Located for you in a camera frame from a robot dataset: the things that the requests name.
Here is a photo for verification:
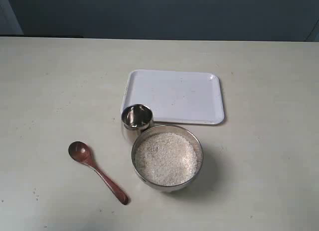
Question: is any large steel rice bowl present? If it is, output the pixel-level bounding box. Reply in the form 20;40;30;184
131;125;203;193

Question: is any small steel cup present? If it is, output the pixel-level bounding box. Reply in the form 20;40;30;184
121;104;154;130

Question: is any brown wooden spoon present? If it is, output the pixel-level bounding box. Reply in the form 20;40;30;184
68;141;129;205

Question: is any white plastic tray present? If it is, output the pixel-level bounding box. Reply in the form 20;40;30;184
121;69;225;125

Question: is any white uncooked rice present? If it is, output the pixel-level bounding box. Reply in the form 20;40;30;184
135;133;197;186

